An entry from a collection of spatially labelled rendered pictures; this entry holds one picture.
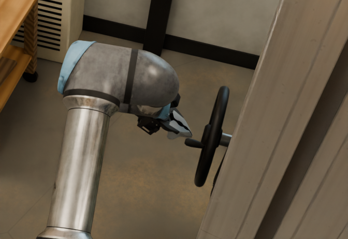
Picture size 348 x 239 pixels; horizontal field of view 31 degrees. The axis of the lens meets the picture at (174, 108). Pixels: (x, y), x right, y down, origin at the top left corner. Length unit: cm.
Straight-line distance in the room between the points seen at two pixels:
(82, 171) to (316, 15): 101
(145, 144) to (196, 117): 30
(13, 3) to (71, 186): 144
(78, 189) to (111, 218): 131
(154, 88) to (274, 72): 102
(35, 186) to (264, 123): 233
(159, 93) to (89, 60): 16
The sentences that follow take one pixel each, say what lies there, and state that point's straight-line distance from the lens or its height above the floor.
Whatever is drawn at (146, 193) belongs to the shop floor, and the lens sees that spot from 261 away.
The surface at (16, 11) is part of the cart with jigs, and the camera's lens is 253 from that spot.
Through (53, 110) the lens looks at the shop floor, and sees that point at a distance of 287.
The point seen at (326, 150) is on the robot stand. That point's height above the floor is 188.
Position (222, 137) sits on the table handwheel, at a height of 83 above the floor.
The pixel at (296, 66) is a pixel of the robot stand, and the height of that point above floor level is 192.
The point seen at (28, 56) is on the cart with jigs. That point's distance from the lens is 285.
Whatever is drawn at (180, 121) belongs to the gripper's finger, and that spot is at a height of 75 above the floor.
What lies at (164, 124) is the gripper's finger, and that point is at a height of 77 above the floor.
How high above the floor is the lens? 208
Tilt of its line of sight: 45 degrees down
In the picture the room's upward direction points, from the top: 13 degrees clockwise
